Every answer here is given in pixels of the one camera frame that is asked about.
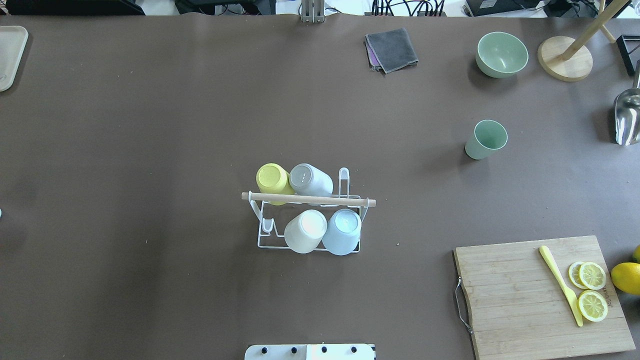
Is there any green plastic cup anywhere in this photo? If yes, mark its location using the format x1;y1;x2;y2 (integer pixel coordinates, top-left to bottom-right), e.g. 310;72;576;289
464;119;508;160

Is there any grey plastic cup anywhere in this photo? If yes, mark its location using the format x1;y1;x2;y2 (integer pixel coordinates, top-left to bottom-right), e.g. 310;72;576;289
289;163;333;198

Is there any yellow plastic cup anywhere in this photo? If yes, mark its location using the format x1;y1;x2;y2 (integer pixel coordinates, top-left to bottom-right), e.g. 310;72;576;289
255;162;295;195

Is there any white plastic cup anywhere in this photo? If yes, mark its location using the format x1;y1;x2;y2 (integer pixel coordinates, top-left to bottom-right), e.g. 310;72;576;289
284;209;327;254

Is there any light blue plastic cup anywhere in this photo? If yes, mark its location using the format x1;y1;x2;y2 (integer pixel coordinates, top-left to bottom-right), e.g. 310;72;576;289
322;209;362;256

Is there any grey folded cloth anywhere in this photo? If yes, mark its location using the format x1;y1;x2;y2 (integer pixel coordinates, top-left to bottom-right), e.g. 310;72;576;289
365;27;419;74

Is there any green ceramic bowl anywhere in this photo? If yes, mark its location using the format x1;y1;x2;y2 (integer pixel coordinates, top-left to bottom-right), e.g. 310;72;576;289
475;31;529;79

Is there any wooden cutting board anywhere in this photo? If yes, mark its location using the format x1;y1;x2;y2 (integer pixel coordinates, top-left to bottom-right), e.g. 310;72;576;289
454;235;636;360

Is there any wooden mug tree stand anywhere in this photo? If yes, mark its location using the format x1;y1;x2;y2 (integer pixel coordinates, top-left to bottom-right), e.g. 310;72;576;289
537;0;628;82

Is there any yellow plastic knife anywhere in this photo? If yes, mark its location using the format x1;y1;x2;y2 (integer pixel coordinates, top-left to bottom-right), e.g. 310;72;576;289
539;244;584;327

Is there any lemon slice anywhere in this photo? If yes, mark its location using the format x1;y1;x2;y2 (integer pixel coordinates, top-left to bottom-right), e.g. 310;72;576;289
577;290;609;322
567;261;607;291

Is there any metal scoop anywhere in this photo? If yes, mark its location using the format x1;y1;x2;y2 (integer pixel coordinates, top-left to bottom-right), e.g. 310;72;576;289
614;61;640;146

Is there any yellow lemon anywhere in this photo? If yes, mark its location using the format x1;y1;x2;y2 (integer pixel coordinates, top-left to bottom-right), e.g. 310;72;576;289
631;245;640;264
610;262;640;296

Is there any cream plastic tray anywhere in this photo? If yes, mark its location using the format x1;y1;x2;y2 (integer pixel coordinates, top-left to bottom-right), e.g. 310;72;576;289
0;25;29;92

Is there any white wire cup holder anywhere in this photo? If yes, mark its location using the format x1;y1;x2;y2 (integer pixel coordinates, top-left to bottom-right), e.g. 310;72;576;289
241;162;377;256

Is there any aluminium frame post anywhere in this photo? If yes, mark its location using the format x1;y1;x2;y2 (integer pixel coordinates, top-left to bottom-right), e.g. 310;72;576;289
300;0;325;23

